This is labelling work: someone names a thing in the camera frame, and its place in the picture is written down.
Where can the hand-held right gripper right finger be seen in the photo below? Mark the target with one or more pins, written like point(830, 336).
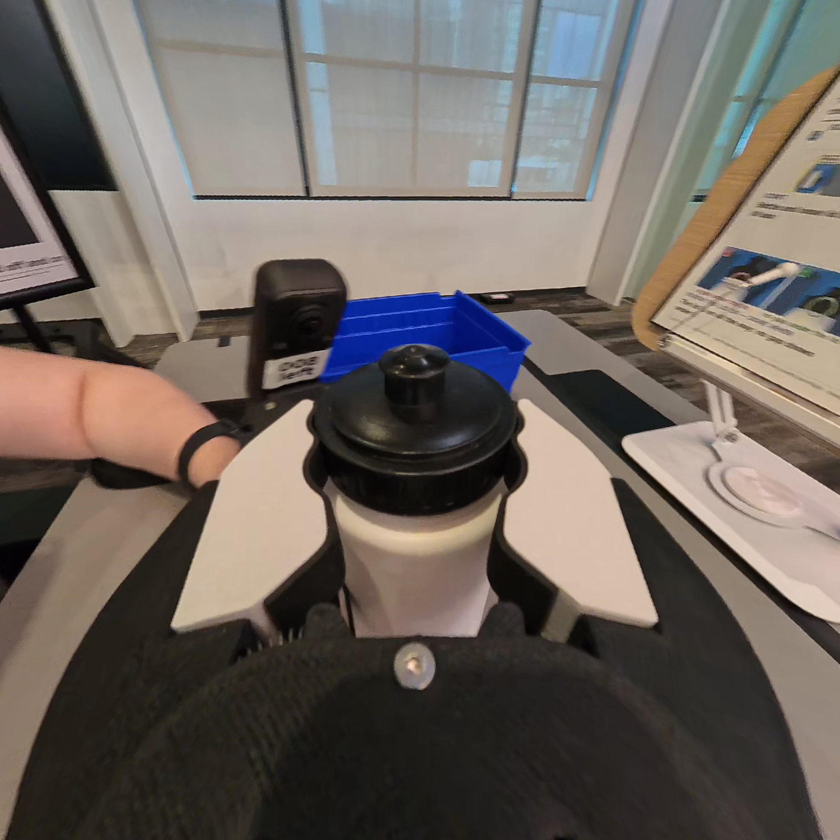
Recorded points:
point(571, 531)

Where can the printed instruction sheet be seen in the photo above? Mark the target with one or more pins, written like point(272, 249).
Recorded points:
point(774, 275)

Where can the person's left hand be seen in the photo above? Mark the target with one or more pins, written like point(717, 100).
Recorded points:
point(220, 456)

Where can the small black floor device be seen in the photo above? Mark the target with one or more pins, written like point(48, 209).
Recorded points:
point(497, 298)

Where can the black rectangular table pad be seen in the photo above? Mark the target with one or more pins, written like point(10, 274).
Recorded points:
point(604, 400)

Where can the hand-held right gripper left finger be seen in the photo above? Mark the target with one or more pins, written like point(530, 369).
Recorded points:
point(262, 525)

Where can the blue plastic storage bin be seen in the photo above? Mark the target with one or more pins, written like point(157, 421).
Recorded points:
point(420, 334)

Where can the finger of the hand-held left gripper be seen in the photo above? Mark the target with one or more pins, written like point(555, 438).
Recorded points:
point(344, 613)

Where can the black bottle lid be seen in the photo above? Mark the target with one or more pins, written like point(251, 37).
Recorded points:
point(413, 446)

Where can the instruction sheet on stand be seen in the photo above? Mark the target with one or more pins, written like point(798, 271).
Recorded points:
point(689, 472)

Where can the person's left forearm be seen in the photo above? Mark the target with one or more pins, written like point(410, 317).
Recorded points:
point(85, 407)

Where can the white plastic bottle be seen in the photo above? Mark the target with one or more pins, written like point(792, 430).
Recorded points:
point(413, 571)

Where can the black sign easel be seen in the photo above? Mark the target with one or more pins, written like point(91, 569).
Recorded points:
point(33, 328)

